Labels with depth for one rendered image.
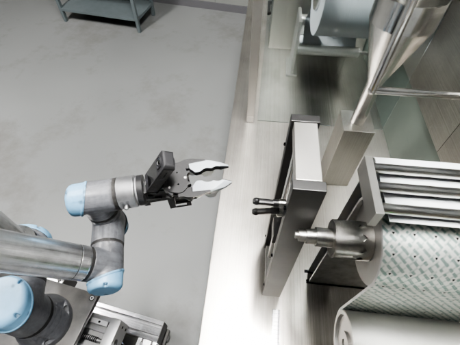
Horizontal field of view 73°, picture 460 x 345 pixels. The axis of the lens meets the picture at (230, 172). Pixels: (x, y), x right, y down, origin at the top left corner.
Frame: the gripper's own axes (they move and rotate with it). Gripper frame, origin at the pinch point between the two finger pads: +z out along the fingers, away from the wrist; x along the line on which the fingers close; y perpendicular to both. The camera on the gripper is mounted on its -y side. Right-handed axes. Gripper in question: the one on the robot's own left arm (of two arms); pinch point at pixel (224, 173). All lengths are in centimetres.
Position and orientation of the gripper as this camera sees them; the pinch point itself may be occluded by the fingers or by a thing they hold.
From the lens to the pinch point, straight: 72.5
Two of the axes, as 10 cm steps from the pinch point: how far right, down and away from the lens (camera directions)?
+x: 1.8, 8.6, -4.8
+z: 9.8, -1.5, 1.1
